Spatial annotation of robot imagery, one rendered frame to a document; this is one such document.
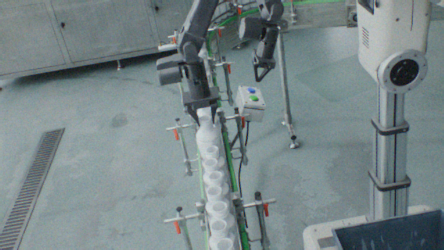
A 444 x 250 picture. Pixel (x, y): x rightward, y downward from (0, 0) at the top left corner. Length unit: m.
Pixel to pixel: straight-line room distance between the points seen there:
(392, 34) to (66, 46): 3.83
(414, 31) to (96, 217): 2.24
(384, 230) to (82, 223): 2.09
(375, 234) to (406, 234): 0.09
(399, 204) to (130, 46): 3.42
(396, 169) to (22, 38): 3.90
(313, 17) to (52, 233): 2.06
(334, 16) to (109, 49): 2.60
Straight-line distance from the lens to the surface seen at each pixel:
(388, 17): 1.48
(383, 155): 1.81
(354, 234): 1.39
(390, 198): 1.94
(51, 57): 4.97
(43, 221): 3.25
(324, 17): 2.94
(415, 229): 1.45
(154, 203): 3.04
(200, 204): 1.22
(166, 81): 1.24
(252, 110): 1.62
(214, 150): 1.34
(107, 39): 4.79
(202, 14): 1.18
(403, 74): 1.59
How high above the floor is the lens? 1.92
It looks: 28 degrees down
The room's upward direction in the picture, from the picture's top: 9 degrees counter-clockwise
